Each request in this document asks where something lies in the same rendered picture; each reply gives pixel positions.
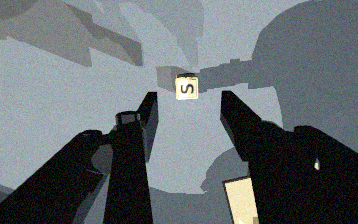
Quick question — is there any beige mat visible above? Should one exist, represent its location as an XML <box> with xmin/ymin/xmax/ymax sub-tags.
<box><xmin>224</xmin><ymin>176</ymin><xmax>259</xmax><ymax>224</ymax></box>

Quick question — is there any beige block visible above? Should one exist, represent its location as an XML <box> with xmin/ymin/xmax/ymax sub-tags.
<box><xmin>176</xmin><ymin>74</ymin><xmax>198</xmax><ymax>99</ymax></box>

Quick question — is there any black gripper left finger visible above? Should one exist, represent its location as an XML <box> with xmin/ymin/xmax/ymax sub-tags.
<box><xmin>0</xmin><ymin>92</ymin><xmax>159</xmax><ymax>224</ymax></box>

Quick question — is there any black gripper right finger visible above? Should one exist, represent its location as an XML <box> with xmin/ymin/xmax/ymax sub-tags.
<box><xmin>220</xmin><ymin>91</ymin><xmax>358</xmax><ymax>224</ymax></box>

